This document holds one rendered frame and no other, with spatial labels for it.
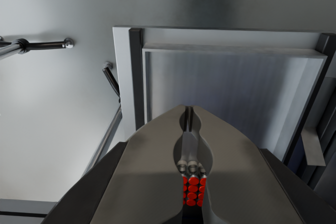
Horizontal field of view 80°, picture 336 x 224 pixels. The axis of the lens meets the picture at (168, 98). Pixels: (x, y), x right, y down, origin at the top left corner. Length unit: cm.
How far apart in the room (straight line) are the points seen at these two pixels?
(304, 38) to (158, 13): 93
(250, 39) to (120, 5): 98
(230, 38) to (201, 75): 7
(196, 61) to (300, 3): 107
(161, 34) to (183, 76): 8
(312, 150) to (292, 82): 13
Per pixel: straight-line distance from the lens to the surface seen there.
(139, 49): 32
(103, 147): 93
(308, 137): 46
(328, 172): 57
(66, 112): 165
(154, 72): 35
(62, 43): 134
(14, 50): 135
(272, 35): 36
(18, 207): 79
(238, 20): 125
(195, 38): 33
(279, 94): 40
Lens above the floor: 120
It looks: 61 degrees down
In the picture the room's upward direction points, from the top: 174 degrees counter-clockwise
